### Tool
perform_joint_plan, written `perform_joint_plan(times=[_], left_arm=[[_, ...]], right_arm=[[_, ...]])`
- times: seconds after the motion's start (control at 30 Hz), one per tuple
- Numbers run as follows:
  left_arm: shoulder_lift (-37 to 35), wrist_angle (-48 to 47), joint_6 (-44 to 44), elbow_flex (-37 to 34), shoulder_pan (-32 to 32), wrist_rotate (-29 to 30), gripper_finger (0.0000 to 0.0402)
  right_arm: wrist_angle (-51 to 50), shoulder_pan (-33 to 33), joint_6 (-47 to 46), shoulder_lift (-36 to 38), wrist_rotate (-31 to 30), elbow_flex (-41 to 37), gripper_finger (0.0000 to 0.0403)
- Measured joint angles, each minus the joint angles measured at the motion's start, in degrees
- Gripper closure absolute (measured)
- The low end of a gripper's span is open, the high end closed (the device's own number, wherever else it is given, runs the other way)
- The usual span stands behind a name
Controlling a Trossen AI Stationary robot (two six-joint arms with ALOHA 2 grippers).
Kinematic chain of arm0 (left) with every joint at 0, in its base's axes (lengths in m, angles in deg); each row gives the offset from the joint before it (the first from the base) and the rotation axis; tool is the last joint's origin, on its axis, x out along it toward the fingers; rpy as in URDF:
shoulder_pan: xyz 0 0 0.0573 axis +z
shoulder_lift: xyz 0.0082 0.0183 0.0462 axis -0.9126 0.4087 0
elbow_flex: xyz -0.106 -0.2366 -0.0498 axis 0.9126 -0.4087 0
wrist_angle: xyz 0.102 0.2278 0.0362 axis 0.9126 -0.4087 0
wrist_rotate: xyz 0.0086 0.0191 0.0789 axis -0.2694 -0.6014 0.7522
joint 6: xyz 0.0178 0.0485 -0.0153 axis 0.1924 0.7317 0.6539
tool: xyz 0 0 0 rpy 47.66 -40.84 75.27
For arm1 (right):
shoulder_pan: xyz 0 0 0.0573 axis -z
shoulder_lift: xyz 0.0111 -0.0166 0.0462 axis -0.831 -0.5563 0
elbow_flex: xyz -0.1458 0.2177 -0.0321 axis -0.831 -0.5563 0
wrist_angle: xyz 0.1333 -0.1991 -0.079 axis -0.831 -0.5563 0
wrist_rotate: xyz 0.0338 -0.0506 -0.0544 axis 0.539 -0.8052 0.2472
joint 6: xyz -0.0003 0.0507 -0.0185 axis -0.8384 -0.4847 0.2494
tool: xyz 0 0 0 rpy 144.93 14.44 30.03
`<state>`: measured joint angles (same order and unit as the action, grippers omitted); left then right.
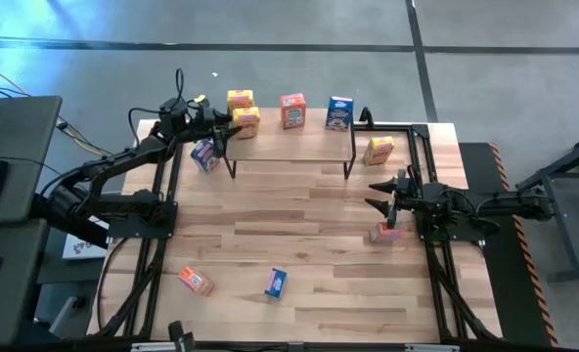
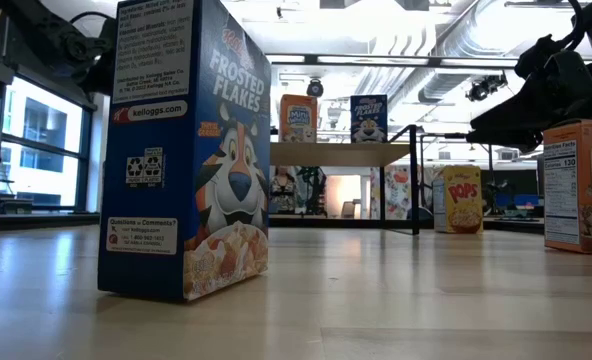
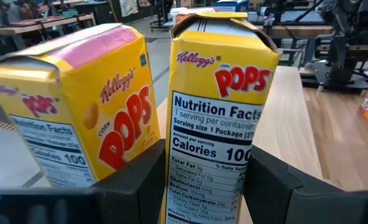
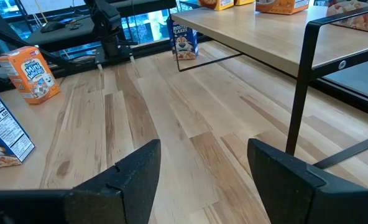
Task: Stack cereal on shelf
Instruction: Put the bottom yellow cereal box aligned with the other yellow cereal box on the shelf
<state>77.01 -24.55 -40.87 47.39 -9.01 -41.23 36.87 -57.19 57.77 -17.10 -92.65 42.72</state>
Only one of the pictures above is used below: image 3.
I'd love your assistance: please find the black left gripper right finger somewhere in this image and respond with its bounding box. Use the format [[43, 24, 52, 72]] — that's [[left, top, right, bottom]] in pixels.
[[242, 145, 368, 224]]

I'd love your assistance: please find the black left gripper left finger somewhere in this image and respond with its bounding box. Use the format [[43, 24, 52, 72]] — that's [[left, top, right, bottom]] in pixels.
[[0, 139, 167, 224]]

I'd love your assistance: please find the person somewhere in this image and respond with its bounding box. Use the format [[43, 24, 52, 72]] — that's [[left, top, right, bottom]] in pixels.
[[0, 0, 24, 26]]

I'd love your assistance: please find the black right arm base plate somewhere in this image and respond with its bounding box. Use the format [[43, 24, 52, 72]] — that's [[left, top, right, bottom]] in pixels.
[[300, 60, 368, 92]]

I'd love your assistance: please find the blue Frosted Flakes cereal box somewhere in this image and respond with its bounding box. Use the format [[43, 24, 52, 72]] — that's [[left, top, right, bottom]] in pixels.
[[213, 0, 251, 12]]

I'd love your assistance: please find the yellow Corn Pops cereal box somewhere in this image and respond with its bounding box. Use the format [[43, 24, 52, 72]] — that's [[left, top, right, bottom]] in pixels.
[[0, 23, 162, 189], [159, 11, 282, 224]]

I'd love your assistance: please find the wooden background table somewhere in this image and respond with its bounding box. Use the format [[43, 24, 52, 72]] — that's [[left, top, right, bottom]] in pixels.
[[0, 12, 97, 54]]

